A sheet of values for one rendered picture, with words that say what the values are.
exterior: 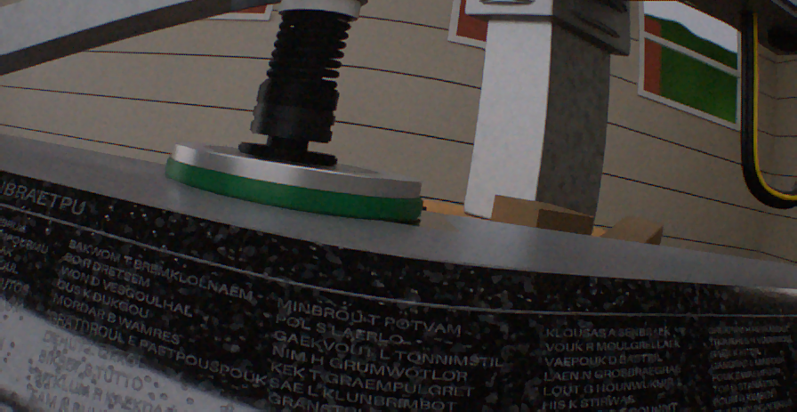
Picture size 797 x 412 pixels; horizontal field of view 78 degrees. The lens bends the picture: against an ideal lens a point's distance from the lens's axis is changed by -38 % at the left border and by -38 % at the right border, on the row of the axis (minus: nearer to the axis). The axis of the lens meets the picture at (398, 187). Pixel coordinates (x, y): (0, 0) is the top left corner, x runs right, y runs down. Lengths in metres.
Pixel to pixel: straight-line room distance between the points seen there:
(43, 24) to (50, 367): 0.33
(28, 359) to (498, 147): 1.11
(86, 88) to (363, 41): 3.21
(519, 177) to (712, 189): 6.35
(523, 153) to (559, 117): 0.10
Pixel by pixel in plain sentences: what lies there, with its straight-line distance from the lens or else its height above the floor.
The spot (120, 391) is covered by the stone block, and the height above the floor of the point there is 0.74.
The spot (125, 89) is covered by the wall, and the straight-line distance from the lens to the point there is 7.08.
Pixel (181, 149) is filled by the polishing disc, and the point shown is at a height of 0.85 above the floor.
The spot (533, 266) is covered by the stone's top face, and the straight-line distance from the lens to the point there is 0.40.
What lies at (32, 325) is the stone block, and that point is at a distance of 0.35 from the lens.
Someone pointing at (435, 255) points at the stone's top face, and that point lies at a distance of 0.39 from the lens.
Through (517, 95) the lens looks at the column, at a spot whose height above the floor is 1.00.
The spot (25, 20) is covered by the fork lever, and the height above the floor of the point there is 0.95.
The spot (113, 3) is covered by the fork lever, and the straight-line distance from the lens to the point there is 0.55.
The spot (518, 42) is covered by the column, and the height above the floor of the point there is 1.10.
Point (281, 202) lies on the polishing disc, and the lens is 0.48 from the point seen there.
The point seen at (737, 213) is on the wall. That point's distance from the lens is 7.81.
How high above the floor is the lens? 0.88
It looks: 3 degrees down
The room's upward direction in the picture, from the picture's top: 10 degrees clockwise
